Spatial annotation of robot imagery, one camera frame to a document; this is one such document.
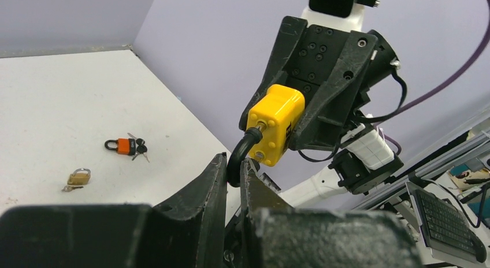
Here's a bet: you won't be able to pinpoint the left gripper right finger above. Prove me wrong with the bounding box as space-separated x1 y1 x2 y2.
240 159 421 267

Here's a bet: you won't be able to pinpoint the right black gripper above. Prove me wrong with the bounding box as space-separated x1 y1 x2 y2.
239 16 377 151

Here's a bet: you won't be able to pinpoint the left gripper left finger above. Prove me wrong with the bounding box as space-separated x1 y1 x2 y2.
1 153 227 267

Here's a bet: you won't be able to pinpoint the yellow padlock with keys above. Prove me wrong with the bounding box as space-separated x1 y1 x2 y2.
227 84 305 187

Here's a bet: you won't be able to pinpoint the black keys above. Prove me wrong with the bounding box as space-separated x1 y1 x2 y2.
128 133 150 162

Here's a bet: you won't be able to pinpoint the orange black padlock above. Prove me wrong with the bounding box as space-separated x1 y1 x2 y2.
104 138 137 156

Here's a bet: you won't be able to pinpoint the small brass padlock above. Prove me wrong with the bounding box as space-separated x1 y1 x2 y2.
67 168 91 186

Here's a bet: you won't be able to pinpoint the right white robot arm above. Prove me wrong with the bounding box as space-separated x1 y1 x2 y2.
227 16 407 207

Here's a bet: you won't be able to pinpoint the black computer keyboard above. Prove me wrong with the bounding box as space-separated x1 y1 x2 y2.
411 189 487 263

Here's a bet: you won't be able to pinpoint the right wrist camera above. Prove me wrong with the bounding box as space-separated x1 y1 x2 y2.
300 0 380 32

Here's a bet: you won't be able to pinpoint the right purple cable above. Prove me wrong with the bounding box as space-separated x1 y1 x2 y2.
377 0 490 156

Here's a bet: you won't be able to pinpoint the aluminium rail frame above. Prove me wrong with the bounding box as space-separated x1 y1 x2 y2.
354 118 489 210

